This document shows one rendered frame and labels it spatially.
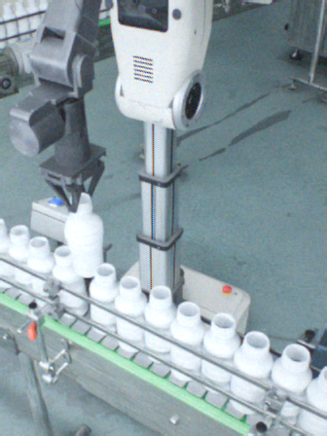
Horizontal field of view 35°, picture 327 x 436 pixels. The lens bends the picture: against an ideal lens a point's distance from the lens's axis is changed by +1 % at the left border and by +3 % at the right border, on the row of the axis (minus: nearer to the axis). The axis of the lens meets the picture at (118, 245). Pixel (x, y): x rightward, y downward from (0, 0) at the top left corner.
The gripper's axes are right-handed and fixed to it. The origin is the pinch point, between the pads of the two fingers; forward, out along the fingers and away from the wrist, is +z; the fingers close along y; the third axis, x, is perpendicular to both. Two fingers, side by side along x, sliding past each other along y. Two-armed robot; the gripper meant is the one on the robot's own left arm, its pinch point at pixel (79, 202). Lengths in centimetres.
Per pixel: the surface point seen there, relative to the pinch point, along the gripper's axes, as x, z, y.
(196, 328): -24.9, 15.7, -2.2
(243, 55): 130, 133, 384
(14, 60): 114, 31, 97
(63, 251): 5.6, 14.0, -0.2
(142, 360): -15.3, 29.1, -4.5
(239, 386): -34.4, 21.8, -4.6
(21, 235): 15.0, 12.7, -1.7
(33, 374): 22, 65, -2
